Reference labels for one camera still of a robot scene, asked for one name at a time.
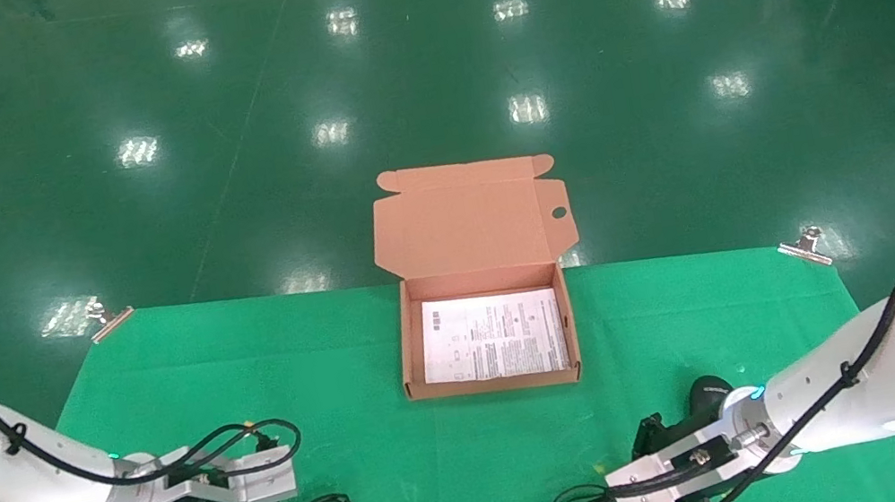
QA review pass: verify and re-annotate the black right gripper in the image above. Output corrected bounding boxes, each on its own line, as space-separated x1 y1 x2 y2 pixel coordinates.
628 401 742 502

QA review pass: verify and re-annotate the orange cardboard box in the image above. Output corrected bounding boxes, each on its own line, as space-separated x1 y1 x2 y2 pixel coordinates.
360 142 604 412

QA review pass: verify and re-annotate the green table mat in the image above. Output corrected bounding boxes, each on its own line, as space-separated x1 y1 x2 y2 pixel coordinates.
0 182 895 502

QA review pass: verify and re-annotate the white printed paper sheet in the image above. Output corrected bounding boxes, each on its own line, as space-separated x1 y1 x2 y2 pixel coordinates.
412 279 572 394

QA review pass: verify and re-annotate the metal mat clip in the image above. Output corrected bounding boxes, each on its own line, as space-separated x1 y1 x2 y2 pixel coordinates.
84 293 141 346
774 223 835 274

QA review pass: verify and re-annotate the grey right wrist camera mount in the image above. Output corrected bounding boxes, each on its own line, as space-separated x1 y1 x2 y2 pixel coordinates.
601 430 751 502

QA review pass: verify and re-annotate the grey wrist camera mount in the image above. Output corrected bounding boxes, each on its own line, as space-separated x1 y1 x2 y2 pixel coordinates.
601 430 751 502
140 441 302 502

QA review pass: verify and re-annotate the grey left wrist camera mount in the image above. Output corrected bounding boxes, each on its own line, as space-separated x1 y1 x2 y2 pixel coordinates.
140 441 302 502

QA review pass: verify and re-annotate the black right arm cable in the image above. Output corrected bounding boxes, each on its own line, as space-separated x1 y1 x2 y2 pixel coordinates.
578 246 895 502

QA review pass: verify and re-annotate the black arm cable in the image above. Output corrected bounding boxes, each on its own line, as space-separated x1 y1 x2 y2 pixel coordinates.
578 246 895 502
0 294 308 502

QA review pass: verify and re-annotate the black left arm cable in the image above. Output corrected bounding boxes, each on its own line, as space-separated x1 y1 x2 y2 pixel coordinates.
0 294 308 502

